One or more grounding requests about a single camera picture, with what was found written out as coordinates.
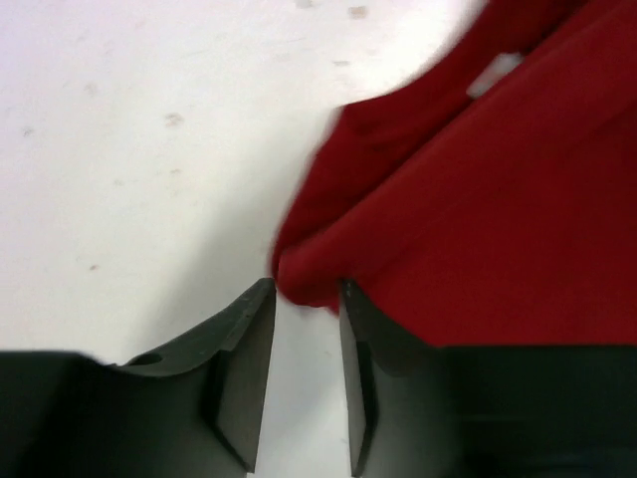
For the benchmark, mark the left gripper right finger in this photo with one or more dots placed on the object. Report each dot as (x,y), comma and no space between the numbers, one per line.
(415,410)

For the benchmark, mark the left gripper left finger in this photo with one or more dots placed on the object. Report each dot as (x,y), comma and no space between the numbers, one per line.
(191,407)

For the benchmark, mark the red t shirt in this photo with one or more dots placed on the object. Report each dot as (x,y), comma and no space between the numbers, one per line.
(491,201)

